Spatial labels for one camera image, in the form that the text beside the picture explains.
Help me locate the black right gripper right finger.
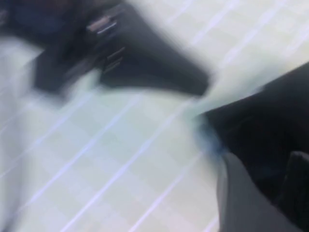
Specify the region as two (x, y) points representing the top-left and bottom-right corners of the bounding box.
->
(277, 151), (309, 218)

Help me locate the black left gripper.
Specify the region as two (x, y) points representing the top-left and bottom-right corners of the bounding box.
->
(0, 0), (126, 98)

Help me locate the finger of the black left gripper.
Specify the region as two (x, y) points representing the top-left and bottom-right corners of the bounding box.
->
(96, 1), (211, 97)

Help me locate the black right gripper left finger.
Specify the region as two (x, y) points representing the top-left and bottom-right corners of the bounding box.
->
(216, 152), (303, 232)

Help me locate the green white-grid tablecloth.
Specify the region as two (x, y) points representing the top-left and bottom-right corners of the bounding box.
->
(0, 0), (309, 232)

